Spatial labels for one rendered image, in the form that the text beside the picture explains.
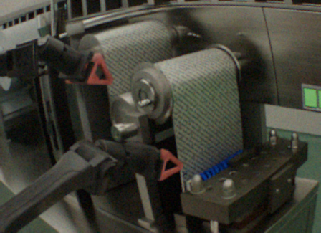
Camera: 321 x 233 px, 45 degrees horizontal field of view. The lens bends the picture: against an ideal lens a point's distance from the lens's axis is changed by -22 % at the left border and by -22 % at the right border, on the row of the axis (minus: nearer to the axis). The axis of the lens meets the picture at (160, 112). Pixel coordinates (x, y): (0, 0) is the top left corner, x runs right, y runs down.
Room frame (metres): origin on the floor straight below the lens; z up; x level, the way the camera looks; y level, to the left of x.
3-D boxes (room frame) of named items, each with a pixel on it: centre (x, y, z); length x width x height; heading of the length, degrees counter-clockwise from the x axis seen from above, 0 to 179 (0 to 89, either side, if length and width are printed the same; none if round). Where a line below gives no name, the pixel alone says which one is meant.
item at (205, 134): (1.14, -0.12, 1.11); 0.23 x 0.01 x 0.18; 129
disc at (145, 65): (1.11, 0.01, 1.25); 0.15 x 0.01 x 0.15; 39
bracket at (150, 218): (1.11, 0.07, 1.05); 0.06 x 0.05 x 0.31; 129
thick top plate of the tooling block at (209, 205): (1.07, -0.22, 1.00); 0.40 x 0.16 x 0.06; 129
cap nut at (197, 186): (1.00, -0.06, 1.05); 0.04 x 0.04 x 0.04
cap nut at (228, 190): (0.93, -0.12, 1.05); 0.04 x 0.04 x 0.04
